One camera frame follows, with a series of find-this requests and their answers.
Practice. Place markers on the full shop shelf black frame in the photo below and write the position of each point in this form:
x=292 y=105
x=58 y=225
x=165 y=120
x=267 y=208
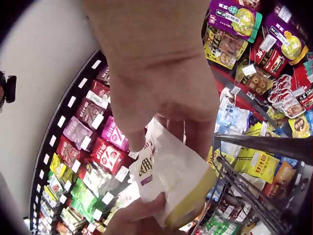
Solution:
x=83 y=146

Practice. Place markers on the person's left hand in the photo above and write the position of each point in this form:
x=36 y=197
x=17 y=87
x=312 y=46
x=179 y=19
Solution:
x=151 y=220

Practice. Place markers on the white and yellow food packet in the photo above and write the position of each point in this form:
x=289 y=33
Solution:
x=171 y=171

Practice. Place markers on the person's right fingers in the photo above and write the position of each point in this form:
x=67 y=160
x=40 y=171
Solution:
x=195 y=134

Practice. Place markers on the person's right thumb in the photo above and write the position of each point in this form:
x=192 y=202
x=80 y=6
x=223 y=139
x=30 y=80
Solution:
x=132 y=127

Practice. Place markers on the person's right hand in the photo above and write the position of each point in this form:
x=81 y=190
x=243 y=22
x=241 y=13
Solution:
x=151 y=61

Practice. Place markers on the person's left fingers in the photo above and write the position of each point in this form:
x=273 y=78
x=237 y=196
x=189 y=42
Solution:
x=149 y=205

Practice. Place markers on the full shop shelf red back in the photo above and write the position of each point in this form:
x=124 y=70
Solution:
x=264 y=61

